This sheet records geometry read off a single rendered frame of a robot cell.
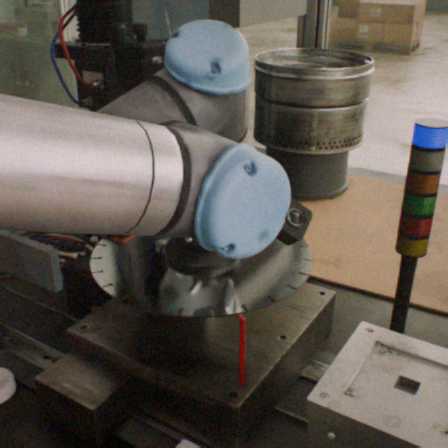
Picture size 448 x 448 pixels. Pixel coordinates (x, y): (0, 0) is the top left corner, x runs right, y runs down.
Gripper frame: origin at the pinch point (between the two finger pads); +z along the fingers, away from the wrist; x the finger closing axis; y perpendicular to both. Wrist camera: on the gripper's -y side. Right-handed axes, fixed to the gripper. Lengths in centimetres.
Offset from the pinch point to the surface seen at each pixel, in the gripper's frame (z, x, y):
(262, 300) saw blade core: -0.7, 5.5, -6.9
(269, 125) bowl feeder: 40, -57, 17
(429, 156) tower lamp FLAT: -10.3, -18.1, -19.8
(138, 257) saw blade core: 4.8, 4.4, 13.3
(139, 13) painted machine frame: -9.4, -28.7, 29.7
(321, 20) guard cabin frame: 43, -104, 20
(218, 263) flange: 2.6, 1.4, 1.5
